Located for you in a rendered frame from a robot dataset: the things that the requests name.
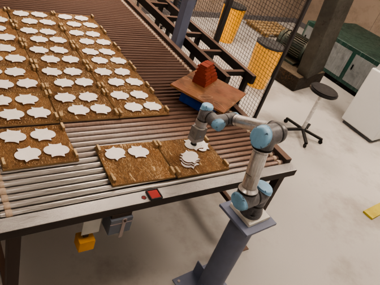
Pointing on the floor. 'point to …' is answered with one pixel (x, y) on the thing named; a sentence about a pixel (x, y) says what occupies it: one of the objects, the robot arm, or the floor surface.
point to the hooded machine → (366, 108)
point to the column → (224, 251)
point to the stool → (326, 91)
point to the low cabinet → (350, 56)
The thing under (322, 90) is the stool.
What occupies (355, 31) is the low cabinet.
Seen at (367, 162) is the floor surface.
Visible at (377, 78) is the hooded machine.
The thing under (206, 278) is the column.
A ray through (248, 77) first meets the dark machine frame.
